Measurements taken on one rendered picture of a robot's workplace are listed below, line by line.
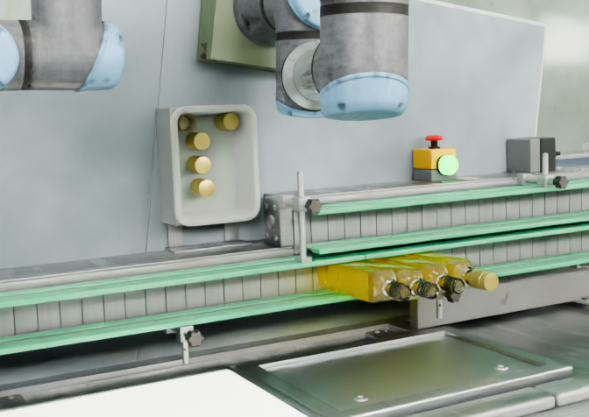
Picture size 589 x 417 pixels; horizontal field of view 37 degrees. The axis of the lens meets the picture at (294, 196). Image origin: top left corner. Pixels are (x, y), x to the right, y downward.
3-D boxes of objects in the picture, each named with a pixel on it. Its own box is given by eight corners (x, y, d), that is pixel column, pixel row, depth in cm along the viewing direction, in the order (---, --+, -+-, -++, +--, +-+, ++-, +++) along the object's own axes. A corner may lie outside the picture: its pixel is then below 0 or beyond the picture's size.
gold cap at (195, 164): (186, 155, 172) (194, 156, 168) (202, 154, 174) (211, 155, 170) (186, 173, 173) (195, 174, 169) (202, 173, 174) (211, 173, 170)
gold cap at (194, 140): (184, 131, 172) (193, 131, 168) (202, 131, 173) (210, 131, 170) (185, 150, 172) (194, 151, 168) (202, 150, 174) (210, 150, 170)
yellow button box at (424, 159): (411, 180, 200) (431, 181, 194) (411, 146, 200) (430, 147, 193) (436, 177, 204) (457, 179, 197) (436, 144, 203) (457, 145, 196)
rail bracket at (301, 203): (279, 257, 170) (310, 266, 159) (275, 170, 169) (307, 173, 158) (293, 256, 172) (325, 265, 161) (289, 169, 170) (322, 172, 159)
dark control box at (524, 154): (506, 172, 213) (530, 173, 206) (505, 138, 212) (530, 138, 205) (531, 169, 217) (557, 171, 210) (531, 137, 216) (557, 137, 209)
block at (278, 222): (262, 243, 176) (278, 248, 170) (259, 196, 175) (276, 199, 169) (278, 242, 178) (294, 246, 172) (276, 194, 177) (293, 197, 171)
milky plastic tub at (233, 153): (160, 223, 173) (177, 228, 165) (155, 107, 170) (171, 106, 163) (242, 215, 181) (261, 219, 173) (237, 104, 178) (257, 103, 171)
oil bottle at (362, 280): (316, 286, 175) (377, 306, 157) (315, 258, 175) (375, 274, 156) (341, 282, 178) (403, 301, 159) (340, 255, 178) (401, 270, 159)
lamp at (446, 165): (436, 175, 194) (444, 176, 192) (436, 155, 194) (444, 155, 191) (452, 174, 196) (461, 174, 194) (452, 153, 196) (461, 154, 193)
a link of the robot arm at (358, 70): (334, 36, 165) (422, 2, 111) (334, 116, 166) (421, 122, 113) (270, 35, 163) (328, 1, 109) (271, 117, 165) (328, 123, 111)
